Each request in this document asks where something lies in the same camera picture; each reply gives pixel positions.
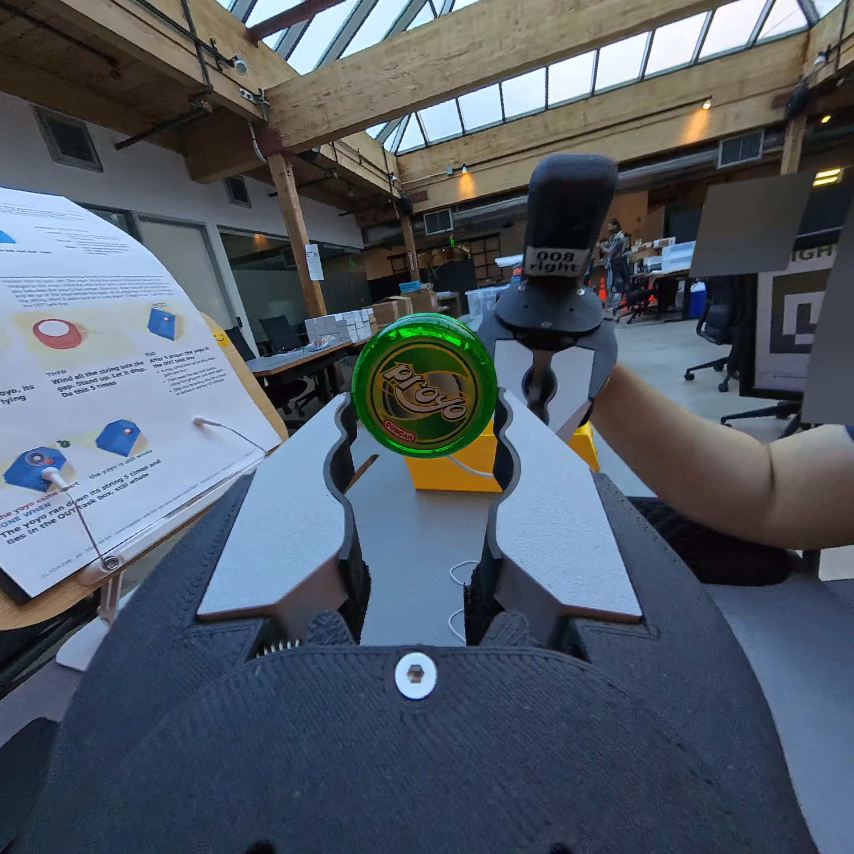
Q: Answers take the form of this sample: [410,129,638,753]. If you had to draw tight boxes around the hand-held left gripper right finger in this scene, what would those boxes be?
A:
[462,390,643,647]

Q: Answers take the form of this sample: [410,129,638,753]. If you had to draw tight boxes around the stack of white boxes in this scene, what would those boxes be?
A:
[305,308,379,345]

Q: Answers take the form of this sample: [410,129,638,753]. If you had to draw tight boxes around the green transparent yoyo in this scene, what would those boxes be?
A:
[351,312,499,460]

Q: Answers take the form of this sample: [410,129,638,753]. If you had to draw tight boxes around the wire page holder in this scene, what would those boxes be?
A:
[193,416,269,456]
[41,466,122,572]

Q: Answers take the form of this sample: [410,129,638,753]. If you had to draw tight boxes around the printed instruction sheet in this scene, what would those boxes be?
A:
[0,187,282,599]

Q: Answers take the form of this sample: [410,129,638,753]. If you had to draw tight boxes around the dark work table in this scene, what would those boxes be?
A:
[246,337,356,428]

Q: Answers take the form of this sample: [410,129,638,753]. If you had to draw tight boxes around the wooden support post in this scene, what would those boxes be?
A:
[267,152,328,318]

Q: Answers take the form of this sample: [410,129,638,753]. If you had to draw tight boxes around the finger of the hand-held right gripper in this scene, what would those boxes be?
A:
[552,346,596,444]
[495,339,536,404]

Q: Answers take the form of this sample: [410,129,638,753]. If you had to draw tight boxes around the black office chair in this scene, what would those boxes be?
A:
[684,277,743,393]

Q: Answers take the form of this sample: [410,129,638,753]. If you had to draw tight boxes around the grey wall vent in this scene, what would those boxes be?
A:
[33,107,105,173]

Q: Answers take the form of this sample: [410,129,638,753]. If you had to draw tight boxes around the white stand base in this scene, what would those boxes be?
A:
[56,572,128,671]

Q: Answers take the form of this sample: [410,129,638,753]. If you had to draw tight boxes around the black and white marker board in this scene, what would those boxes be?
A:
[755,243,839,401]

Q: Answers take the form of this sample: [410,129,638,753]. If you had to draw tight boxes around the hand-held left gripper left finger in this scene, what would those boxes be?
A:
[197,392,372,645]

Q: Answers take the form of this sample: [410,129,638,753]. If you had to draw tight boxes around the yellow plastic bin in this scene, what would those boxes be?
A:
[406,414,599,493]

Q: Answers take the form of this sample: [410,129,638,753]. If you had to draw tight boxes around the white yoyo string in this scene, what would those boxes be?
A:
[446,454,496,645]

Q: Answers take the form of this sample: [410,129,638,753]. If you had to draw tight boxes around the person's right forearm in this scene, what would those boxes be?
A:
[590,362,854,552]

